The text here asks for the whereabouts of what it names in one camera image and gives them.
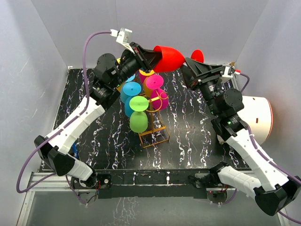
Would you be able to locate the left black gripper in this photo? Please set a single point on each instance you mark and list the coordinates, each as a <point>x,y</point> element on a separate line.
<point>146,58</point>

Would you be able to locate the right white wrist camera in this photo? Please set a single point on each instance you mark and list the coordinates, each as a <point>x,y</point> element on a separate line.
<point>229,71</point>

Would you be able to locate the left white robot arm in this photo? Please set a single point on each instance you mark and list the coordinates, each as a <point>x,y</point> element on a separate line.
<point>109,73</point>

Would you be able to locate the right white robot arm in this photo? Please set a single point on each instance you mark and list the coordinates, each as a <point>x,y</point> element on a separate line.
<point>272,188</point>

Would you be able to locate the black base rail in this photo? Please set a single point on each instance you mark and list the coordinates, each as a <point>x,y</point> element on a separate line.
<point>152,183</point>

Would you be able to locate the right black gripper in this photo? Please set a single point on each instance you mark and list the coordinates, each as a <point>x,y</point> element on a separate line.
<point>204,74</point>

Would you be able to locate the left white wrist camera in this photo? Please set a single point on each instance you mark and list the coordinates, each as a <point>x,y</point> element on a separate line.
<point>123,37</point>

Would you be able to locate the gold wire wine glass rack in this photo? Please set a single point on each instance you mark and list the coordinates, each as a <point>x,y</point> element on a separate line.
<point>157,132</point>

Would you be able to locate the green plastic wine glass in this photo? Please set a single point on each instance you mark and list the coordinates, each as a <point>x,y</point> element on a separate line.
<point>138,119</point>

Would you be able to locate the magenta plastic wine glass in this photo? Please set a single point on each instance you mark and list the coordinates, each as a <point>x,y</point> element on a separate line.
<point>144,75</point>

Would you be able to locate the light blue plastic wine glass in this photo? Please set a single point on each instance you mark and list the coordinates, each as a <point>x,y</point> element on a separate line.
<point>129,78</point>

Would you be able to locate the red plastic wine glass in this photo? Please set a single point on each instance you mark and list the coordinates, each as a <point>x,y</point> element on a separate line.
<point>171,60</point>

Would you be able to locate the yellow-orange plastic wine glass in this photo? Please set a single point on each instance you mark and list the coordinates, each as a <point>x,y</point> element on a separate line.
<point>121,76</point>

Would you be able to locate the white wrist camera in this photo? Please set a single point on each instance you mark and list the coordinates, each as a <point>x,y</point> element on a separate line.
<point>123,37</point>
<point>229,71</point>

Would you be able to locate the orange plastic wine glass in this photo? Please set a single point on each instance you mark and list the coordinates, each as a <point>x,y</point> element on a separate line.
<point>147,91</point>

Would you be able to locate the white cylindrical lamp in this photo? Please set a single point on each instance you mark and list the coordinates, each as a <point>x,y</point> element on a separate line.
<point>257,113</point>

